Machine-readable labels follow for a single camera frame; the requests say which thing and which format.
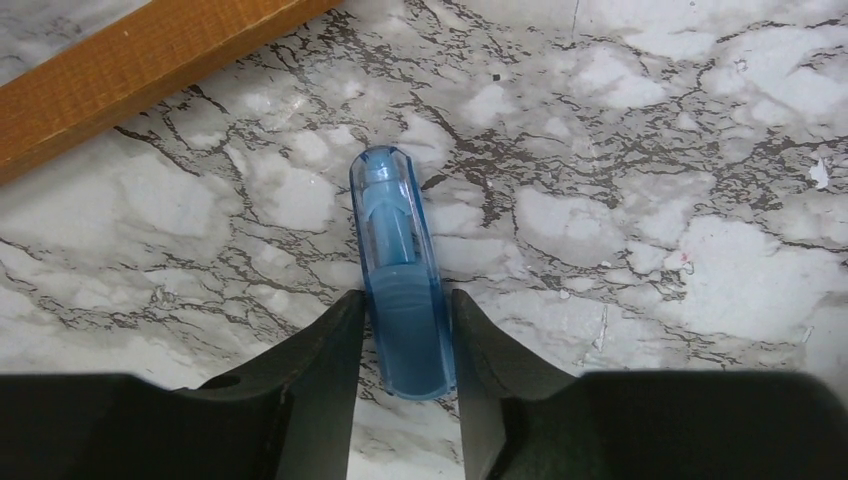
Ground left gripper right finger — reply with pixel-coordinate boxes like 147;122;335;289
451;289;847;479

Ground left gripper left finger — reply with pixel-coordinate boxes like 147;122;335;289
1;290;365;479

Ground blue highlighter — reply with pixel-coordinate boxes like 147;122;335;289
349;145;456;401

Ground wooden shelf rack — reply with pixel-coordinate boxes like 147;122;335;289
1;0;337;184

